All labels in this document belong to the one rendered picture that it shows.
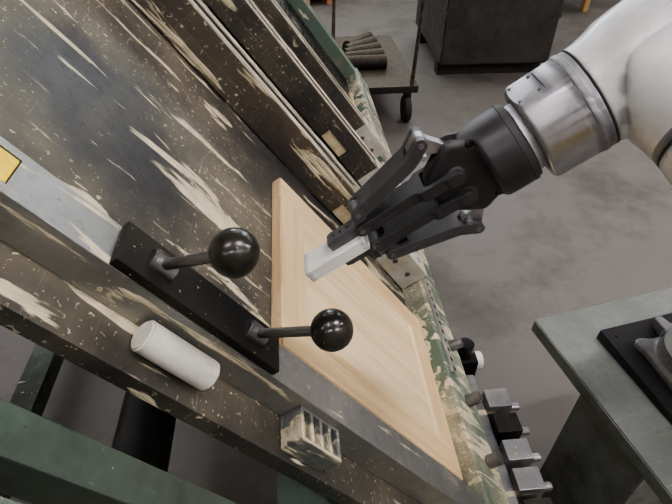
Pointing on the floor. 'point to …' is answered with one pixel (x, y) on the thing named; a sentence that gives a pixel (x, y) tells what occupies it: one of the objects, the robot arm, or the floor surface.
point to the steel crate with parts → (489, 34)
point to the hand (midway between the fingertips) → (336, 252)
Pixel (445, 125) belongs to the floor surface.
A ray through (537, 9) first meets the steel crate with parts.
